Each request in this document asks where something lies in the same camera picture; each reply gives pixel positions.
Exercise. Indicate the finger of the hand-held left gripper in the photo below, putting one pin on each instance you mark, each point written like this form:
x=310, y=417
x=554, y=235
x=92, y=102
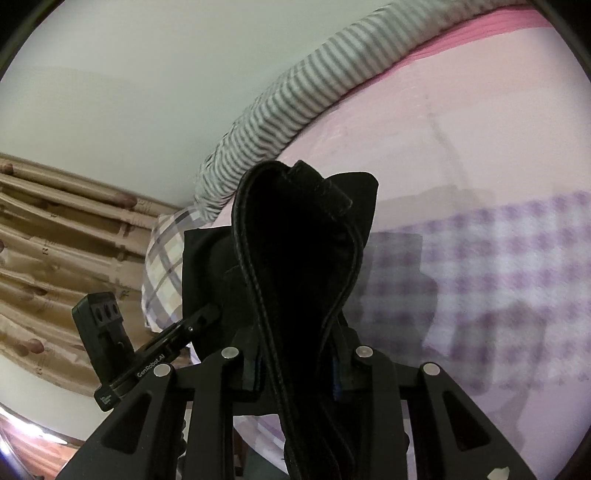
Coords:
x=201, y=321

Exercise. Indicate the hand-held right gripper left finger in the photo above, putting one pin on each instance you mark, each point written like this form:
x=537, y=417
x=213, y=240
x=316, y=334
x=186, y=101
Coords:
x=249, y=371

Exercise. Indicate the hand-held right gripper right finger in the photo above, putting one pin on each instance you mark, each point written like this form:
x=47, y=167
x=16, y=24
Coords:
x=338, y=381

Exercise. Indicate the black pants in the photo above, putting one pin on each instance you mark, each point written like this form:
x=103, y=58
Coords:
x=295, y=240

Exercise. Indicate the plaid pillow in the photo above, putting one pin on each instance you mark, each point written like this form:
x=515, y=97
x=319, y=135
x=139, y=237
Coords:
x=166, y=258

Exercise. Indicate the beige patterned curtain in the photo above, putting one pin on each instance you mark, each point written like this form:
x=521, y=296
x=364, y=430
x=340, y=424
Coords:
x=55, y=258

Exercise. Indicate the grey white striped cloth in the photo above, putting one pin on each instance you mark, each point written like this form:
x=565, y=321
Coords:
x=300, y=106

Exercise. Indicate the pink and purple checked bedsheet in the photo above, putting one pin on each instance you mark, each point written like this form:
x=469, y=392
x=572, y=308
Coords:
x=461, y=138

